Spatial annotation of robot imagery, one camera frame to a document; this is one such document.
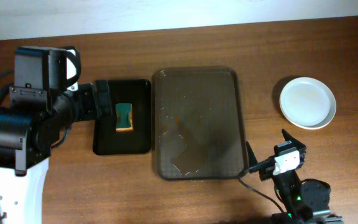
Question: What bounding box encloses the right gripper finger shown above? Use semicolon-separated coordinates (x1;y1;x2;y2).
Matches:
282;129;300;146
246;141;258;168

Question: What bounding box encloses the green and orange sponge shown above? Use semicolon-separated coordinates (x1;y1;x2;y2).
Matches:
115;103;133;132

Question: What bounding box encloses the pale green plate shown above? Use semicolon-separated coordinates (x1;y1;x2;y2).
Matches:
279;77;337;130

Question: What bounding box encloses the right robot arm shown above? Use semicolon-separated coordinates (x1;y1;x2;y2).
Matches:
238;129;344;224

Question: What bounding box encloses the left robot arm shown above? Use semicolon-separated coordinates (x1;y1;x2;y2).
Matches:
0;46;113;223

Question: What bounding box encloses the black plastic tray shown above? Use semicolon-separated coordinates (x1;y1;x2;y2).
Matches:
93;79;152;156

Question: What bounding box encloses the brown plastic serving tray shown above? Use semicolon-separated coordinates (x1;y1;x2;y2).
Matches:
153;66;249;181

